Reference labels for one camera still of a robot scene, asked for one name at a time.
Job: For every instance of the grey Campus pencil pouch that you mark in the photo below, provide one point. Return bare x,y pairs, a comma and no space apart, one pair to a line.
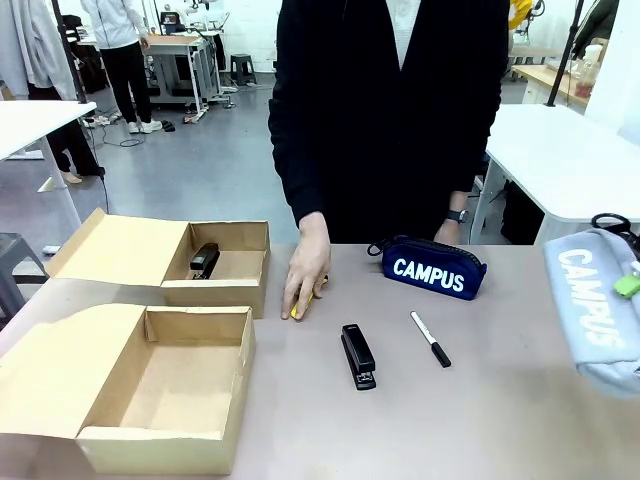
585,310

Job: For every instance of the navy Campus pencil pouch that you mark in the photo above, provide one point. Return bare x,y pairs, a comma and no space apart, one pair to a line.
430,272

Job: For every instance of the white marker black cap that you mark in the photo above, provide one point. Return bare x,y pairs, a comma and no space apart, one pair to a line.
430,339

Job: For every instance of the black stapler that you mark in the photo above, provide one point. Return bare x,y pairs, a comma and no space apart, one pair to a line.
204,261
359,357

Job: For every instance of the yellow utility knife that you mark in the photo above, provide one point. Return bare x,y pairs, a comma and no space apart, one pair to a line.
298,311

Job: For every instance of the small cardboard box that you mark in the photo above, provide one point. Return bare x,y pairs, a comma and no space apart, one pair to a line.
165,265

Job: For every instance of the large cardboard box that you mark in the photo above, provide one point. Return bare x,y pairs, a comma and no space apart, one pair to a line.
150,385

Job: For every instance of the person's left hand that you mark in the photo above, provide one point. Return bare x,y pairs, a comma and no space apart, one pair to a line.
448,234

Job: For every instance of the person's right hand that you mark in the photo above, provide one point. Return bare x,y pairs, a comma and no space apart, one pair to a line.
307,265

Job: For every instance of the white table with thick base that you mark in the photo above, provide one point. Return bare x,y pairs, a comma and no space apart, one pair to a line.
565,160

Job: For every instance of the black wrist watch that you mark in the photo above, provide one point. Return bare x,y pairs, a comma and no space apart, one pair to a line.
457,216

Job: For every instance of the clear plastic jar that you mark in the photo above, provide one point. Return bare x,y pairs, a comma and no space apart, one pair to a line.
587,72

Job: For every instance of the wooden side table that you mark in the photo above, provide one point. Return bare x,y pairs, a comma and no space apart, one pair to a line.
542,82

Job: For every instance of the black stand pole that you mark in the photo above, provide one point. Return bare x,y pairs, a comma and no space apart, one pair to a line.
565,55

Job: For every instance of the dark green hanging jacket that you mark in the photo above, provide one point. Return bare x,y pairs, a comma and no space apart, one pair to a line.
597,25

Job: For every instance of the yellow garment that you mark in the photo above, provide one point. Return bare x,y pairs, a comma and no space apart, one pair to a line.
519,14

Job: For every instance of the person in black cardigan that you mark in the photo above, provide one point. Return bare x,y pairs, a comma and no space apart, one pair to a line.
380,130

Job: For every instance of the dark grey plastic stool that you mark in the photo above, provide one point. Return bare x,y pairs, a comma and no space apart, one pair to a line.
243,69

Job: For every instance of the black sandals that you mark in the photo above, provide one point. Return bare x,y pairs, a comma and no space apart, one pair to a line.
169,126

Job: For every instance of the wood-topped metal workbench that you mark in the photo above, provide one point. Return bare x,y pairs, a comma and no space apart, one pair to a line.
185,65

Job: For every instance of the small red screen device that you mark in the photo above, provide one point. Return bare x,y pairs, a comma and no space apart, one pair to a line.
170,21

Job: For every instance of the person in white jacket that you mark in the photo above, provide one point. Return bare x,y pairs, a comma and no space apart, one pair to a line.
122,55

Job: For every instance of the white power strip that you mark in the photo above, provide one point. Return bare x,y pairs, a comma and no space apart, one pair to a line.
51,248

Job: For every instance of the grey metal stool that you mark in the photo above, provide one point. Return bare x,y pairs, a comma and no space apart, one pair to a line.
17,270

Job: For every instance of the white table with white legs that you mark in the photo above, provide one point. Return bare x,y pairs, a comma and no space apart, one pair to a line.
30,125

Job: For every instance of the person in grey jacket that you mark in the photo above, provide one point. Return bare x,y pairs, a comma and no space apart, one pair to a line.
40,60

